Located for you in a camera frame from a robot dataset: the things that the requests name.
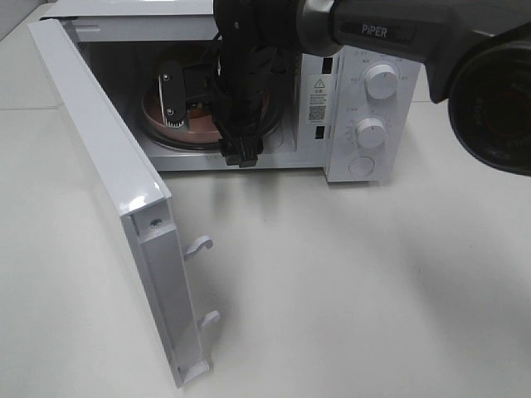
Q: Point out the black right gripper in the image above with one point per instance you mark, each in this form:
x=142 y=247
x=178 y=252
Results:
x=233 y=83

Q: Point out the pink round plate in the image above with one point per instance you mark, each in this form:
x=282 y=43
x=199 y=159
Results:
x=198 y=129

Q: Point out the round white door release button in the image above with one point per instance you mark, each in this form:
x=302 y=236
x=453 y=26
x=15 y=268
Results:
x=362 y=166

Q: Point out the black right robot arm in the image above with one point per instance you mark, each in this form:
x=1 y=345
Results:
x=476 y=55

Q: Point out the white microwave oven body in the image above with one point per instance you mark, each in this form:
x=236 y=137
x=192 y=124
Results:
x=149 y=72

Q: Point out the lower white timer knob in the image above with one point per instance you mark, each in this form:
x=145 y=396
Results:
x=370 y=133

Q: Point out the upper white power knob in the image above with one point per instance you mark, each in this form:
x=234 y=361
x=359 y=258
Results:
x=381 y=81

